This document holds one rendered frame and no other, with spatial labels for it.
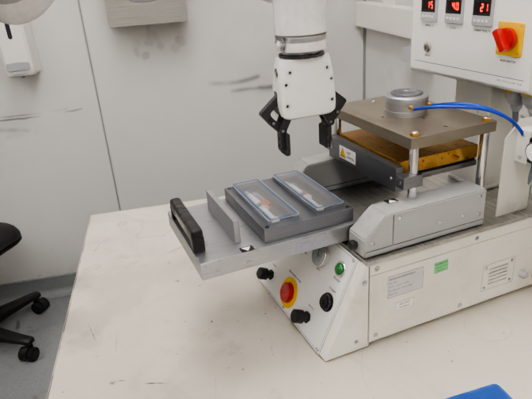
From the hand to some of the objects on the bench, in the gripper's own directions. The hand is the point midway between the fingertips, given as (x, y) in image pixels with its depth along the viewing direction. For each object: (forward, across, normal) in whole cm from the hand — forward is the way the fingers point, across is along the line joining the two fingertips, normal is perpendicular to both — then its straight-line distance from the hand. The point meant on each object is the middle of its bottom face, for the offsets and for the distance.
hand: (305, 142), depth 92 cm
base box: (+34, -21, +1) cm, 40 cm away
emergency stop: (+32, +6, 0) cm, 32 cm away
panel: (+33, +7, 0) cm, 34 cm away
